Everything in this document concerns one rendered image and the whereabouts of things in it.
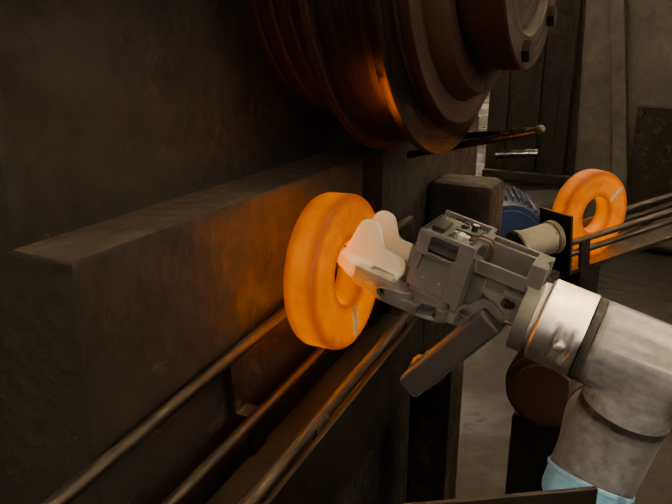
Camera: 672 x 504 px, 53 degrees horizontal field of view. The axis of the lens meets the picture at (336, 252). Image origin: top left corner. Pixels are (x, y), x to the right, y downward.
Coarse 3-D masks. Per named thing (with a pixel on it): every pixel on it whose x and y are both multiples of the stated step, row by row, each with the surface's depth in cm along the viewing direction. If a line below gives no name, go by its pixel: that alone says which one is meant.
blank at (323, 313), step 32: (320, 224) 62; (352, 224) 67; (288, 256) 62; (320, 256) 62; (288, 288) 62; (320, 288) 62; (352, 288) 71; (288, 320) 64; (320, 320) 63; (352, 320) 69
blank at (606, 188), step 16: (576, 176) 119; (592, 176) 117; (608, 176) 119; (560, 192) 119; (576, 192) 117; (592, 192) 118; (608, 192) 120; (624, 192) 122; (560, 208) 118; (576, 208) 118; (608, 208) 122; (624, 208) 124; (576, 224) 119; (592, 224) 124; (608, 224) 123; (592, 240) 122
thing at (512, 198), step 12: (504, 192) 300; (516, 192) 302; (504, 204) 285; (516, 204) 284; (528, 204) 297; (504, 216) 282; (516, 216) 281; (528, 216) 281; (504, 228) 284; (516, 228) 283
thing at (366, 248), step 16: (368, 224) 63; (352, 240) 64; (368, 240) 64; (352, 256) 65; (368, 256) 64; (384, 256) 63; (400, 256) 63; (352, 272) 64; (384, 272) 64; (400, 272) 63
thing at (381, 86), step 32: (320, 0) 60; (352, 0) 59; (384, 0) 59; (320, 32) 62; (352, 32) 61; (384, 32) 60; (352, 64) 63; (384, 64) 61; (352, 96) 67; (384, 96) 64; (384, 128) 72; (416, 128) 70; (448, 128) 79
